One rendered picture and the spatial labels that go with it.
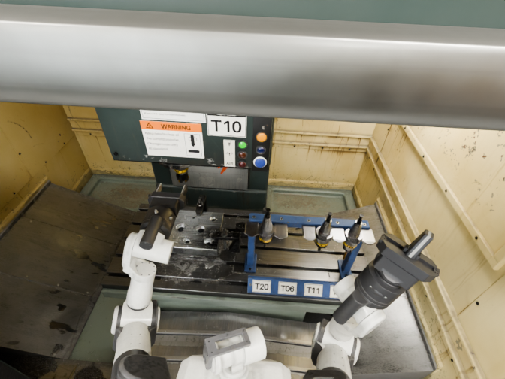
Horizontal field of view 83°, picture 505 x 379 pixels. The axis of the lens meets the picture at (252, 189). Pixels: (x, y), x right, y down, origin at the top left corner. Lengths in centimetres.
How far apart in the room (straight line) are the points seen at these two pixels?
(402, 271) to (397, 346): 82
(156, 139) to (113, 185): 166
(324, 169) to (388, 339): 116
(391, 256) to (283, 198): 157
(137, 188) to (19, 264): 89
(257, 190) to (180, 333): 87
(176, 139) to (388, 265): 58
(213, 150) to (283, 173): 139
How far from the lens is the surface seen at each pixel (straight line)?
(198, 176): 171
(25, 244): 193
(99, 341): 167
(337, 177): 221
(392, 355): 146
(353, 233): 113
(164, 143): 80
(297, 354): 143
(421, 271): 67
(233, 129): 74
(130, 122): 81
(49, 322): 174
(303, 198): 219
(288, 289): 130
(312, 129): 194
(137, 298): 95
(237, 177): 167
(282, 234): 110
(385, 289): 69
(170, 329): 145
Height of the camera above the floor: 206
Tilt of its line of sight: 42 degrees down
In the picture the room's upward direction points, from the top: 2 degrees clockwise
